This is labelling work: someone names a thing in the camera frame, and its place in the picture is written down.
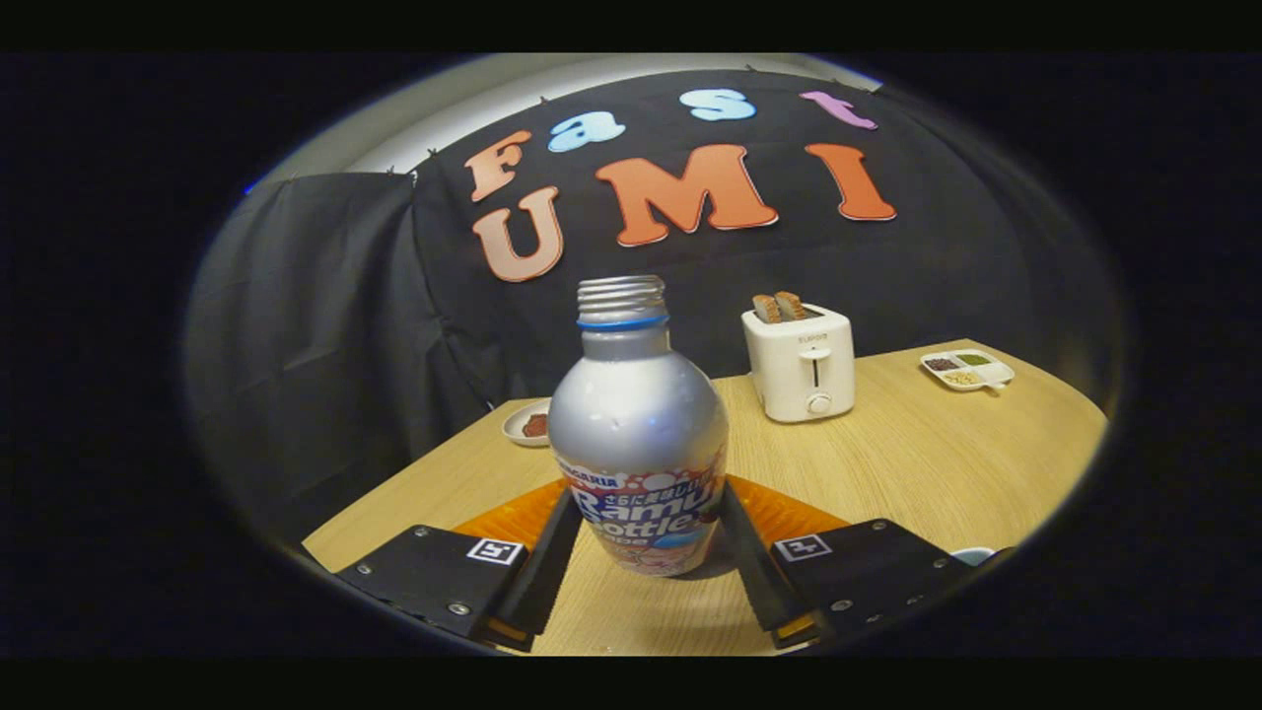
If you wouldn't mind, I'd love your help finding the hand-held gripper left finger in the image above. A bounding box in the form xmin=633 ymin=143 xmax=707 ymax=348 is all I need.
xmin=335 ymin=480 xmax=585 ymax=652

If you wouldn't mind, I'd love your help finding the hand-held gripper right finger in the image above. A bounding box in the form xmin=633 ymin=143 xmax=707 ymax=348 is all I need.
xmin=718 ymin=475 xmax=992 ymax=648

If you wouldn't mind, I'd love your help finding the silver bottle with printed label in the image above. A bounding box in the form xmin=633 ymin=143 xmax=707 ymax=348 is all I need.
xmin=547 ymin=275 xmax=732 ymax=578

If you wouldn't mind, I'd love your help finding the white round plate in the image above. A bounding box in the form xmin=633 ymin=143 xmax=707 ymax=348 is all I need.
xmin=502 ymin=398 xmax=553 ymax=448

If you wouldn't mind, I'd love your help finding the wooden table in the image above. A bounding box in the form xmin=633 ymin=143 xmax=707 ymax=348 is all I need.
xmin=301 ymin=338 xmax=1110 ymax=657

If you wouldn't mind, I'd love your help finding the white toaster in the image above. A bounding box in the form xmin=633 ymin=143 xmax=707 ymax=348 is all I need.
xmin=741 ymin=304 xmax=856 ymax=424

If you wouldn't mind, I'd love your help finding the white divided tray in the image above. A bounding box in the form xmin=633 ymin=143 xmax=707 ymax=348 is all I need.
xmin=920 ymin=350 xmax=1016 ymax=392

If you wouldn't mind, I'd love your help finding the black backdrop cloth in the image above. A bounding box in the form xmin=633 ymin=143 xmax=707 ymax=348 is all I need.
xmin=182 ymin=69 xmax=1125 ymax=543

